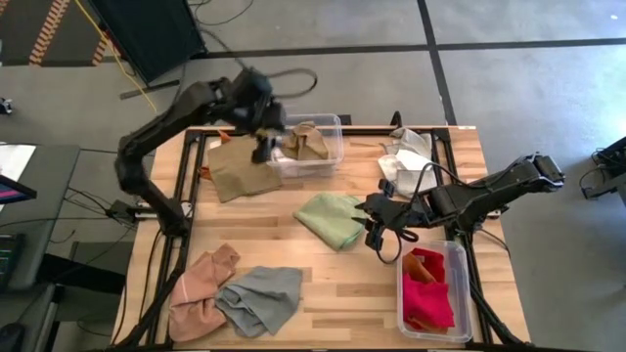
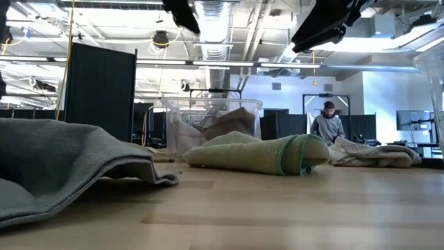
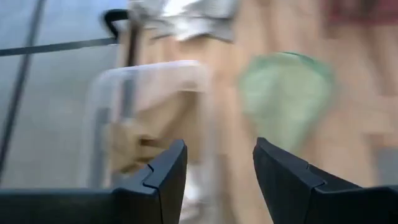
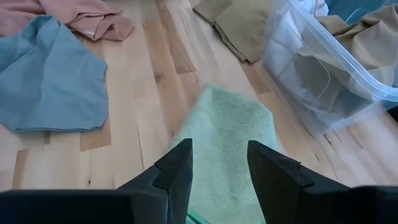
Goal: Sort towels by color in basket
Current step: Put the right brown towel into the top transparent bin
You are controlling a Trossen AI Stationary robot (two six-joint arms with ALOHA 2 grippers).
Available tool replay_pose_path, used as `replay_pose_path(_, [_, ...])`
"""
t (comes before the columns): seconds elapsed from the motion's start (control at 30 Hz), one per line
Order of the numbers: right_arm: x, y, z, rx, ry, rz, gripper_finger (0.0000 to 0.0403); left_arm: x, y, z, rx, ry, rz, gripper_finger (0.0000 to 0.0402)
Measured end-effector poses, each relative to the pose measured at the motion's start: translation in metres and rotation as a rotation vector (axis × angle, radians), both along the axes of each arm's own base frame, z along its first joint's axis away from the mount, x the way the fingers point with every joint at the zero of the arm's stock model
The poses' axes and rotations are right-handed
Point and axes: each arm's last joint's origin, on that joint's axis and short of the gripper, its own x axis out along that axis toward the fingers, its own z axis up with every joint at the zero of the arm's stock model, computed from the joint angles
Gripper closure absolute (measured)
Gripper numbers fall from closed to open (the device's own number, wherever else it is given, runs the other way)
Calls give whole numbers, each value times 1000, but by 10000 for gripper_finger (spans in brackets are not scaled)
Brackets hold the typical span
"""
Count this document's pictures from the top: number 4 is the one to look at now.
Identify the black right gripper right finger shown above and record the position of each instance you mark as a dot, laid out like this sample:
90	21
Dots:
280	193

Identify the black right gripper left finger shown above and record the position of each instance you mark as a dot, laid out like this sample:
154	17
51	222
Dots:
168	193

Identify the light green microfiber towel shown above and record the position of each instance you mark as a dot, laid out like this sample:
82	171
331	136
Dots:
224	130

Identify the clear plastic storage bin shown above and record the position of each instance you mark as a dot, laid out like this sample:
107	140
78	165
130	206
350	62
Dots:
317	102

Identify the white plaid towel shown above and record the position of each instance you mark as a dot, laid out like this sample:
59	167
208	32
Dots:
289	40

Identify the grey towel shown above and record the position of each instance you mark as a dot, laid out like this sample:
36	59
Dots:
49	81

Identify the khaki brown towel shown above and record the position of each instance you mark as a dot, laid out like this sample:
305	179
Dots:
239	28

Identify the tan towel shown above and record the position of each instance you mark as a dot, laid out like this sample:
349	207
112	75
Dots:
367	43

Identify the pink towel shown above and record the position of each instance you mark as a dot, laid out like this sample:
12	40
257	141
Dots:
81	15

